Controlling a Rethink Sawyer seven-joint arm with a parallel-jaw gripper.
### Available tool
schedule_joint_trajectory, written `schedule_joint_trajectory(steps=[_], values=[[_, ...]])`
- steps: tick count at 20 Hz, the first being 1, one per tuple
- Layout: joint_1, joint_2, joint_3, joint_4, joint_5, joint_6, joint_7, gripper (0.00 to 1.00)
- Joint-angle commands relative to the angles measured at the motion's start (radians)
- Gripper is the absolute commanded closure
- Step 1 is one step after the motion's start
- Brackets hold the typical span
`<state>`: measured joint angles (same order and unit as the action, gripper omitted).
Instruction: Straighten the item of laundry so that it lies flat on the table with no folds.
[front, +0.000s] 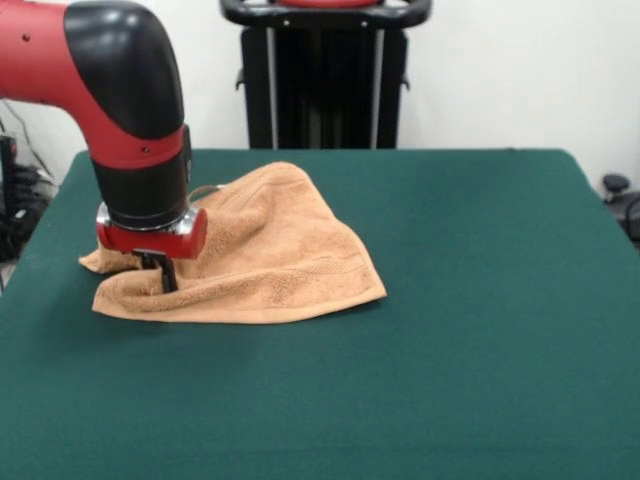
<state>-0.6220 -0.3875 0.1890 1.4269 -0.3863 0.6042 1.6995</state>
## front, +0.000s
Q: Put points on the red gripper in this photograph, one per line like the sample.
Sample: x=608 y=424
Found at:
x=155 y=240

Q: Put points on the tan terry towel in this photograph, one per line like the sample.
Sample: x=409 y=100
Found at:
x=290 y=260

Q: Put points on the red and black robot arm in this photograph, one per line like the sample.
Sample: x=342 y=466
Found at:
x=100 y=85

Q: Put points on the black box device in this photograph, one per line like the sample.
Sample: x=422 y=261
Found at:
x=7 y=170

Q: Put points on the dark green table cloth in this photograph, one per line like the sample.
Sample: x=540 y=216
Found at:
x=350 y=400

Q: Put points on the black office chair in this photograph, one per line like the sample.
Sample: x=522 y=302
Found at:
x=625 y=205

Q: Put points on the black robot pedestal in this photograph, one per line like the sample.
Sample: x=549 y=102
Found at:
x=325 y=90

